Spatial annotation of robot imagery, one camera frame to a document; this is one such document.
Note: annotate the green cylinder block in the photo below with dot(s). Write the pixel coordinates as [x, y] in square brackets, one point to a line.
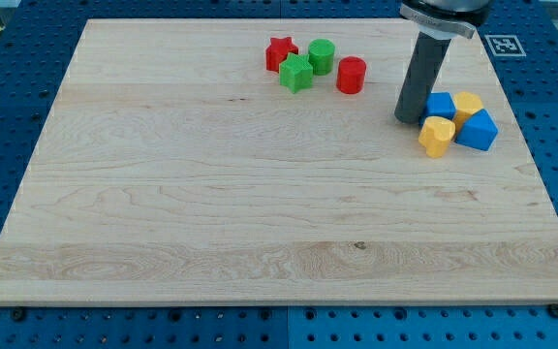
[321, 56]

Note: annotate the red cylinder block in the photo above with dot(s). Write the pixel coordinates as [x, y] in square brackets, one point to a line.
[351, 75]

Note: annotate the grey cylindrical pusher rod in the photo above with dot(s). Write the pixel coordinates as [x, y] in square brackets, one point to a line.
[425, 64]

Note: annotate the blue triangle block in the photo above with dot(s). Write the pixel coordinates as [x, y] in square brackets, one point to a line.
[479, 131]

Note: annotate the white fiducial marker tag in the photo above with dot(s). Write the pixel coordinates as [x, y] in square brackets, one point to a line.
[505, 45]

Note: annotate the robot arm flange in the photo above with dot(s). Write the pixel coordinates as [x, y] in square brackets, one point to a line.
[446, 19]

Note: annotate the black bolt left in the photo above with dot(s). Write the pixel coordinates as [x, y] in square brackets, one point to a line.
[18, 314]

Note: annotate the wooden board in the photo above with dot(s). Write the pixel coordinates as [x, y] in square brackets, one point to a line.
[174, 169]

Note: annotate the yellow heart block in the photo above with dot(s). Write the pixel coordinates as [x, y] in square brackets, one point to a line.
[435, 135]

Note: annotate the black bolt right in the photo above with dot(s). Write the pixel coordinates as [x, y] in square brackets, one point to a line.
[552, 310]

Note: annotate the green star block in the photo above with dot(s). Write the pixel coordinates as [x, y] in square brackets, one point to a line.
[296, 72]

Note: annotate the yellow hexagon block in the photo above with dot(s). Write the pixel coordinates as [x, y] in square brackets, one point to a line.
[466, 105]

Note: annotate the blue cube block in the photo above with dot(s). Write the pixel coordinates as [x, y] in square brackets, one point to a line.
[438, 104]

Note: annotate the red star block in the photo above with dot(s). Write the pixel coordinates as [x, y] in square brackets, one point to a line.
[278, 51]

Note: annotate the black bolt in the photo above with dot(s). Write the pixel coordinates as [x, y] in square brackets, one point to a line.
[552, 310]
[18, 314]

